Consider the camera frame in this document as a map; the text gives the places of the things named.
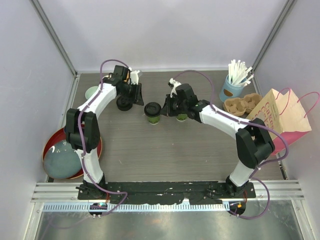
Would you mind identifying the blue straw holder can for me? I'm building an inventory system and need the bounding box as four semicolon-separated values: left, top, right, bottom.
219;75;244;103

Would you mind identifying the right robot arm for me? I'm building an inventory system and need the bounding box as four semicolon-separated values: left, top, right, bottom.
160;79;275;198

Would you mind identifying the brown cardboard cup carrier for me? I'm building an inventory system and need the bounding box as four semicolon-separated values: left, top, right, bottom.
223;93;263;117

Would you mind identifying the pale green bowl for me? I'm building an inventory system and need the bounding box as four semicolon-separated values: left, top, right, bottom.
84;86;99;100

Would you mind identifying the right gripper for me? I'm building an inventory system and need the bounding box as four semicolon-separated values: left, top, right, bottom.
160;94;187;117

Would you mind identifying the green paper cup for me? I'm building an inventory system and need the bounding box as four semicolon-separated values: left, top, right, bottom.
176;114;188;122
147;115;160;125

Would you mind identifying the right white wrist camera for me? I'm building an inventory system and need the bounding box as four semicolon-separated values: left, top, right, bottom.
168;78;181;98

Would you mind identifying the aluminium frame rail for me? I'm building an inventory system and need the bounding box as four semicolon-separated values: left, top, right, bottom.
31;180;304;215

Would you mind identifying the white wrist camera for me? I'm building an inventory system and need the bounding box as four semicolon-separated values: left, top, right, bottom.
168;78;181;98
129;70;142;85

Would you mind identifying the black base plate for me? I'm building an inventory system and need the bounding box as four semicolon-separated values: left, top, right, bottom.
76;181;256;205

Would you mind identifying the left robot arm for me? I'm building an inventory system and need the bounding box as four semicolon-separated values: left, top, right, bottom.
64;65;144;200

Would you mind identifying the kraft pink paper bag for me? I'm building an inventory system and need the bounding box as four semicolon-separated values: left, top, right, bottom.
247;88;312;145

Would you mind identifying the blue-grey ceramic plate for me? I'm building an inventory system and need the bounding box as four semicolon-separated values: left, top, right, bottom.
43;140;82;179

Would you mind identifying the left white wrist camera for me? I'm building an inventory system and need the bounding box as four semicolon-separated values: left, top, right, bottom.
129;70;142;85

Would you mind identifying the bundle of white straws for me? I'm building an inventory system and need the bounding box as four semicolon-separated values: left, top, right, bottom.
226;59;254;87

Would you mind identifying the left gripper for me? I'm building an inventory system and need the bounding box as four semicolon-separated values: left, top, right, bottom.
119;82;144;106

